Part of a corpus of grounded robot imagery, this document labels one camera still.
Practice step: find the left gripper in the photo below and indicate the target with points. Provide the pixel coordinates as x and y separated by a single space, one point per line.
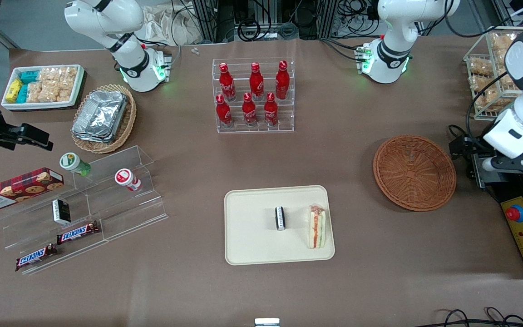
462 147

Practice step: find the triangle sandwich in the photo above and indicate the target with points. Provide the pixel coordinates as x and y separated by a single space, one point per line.
317 227

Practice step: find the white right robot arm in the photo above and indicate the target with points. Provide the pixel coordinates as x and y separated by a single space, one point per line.
134 68

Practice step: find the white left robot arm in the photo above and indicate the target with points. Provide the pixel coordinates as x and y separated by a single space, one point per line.
395 59

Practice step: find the aluminium foil tray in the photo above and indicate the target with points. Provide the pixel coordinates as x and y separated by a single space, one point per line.
100 113

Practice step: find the foil trays in basket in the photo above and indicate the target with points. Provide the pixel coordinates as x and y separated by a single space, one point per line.
127 122

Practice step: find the brown round wicker basket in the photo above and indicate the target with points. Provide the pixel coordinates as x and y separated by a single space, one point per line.
413 172

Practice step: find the beige plastic tray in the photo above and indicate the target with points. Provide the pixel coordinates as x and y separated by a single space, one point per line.
252 236

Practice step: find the white rectangular snack container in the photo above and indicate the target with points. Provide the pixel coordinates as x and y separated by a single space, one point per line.
7 105

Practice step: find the teal snack packet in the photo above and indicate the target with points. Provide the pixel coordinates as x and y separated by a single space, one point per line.
22 94
29 77

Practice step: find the clear bag of rice crackers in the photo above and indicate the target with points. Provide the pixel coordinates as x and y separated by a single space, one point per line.
50 75
68 84
48 93
34 92

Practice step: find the clear bag of fried snacks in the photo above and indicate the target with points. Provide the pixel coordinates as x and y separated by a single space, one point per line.
488 97
481 67
500 42

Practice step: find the yellow snack packet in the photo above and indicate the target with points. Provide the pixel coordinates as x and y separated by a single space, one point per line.
14 91

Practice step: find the red tartan cookie box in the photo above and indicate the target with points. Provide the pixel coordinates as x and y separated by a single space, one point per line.
16 188

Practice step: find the red emergency stop button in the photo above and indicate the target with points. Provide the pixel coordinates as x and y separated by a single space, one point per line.
515 213

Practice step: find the small black white box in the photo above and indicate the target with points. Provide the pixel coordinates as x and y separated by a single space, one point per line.
61 212

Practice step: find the Snickers chocolate bar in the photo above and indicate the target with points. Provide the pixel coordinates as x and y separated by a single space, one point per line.
36 257
77 233

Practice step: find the clear acrylic step shelf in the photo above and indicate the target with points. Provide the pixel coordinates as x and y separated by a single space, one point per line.
125 213

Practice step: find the crumpled beige paper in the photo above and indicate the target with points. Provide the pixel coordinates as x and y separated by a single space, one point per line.
161 27

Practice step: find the red cola bottle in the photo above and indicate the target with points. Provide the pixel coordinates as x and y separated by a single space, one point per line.
282 81
224 113
256 84
227 84
249 112
270 112

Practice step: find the clear acrylic bottle rack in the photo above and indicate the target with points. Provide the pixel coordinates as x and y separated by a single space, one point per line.
288 122

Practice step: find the small black white pack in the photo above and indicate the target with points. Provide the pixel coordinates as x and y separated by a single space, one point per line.
280 219

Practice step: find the silver white device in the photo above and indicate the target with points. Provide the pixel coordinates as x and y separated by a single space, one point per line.
267 323

